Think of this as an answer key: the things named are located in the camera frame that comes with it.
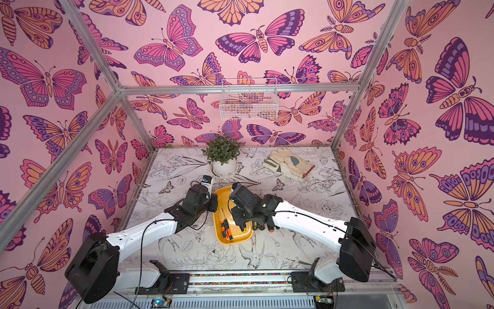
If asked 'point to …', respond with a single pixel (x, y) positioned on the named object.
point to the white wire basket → (251, 106)
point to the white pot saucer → (220, 176)
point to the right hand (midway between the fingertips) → (233, 216)
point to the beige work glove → (298, 165)
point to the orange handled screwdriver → (271, 231)
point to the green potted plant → (222, 149)
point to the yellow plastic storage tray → (224, 212)
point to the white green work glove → (280, 167)
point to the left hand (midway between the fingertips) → (218, 194)
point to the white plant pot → (227, 168)
